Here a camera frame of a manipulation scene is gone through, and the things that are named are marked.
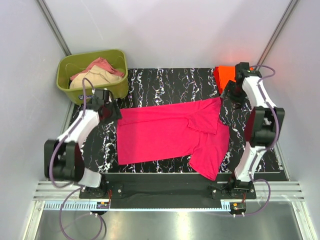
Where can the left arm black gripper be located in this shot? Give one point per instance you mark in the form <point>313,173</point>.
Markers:
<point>116,114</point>

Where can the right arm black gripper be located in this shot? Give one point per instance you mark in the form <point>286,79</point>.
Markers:
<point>227,94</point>

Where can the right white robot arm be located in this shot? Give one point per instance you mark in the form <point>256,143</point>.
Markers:
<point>262,128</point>

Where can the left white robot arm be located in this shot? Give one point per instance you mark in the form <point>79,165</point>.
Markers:
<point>63,160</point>

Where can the folded orange t shirt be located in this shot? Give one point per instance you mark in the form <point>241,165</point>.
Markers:
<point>223,74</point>

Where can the dusty pink t shirt in bin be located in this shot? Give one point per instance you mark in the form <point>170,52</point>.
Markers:
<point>101,63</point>

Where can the olive green plastic bin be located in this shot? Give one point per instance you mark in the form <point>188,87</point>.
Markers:
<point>74,64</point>

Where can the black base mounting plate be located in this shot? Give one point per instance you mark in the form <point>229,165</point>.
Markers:
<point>166,191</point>

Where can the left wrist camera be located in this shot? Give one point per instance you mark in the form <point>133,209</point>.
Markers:
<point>102,96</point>

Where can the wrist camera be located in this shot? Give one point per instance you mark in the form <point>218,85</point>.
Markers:
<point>242,71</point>
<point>102,96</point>

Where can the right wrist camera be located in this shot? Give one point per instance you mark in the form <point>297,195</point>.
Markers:
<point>242,71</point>

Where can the aluminium rail frame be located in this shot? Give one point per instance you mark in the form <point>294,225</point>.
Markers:
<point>171,210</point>

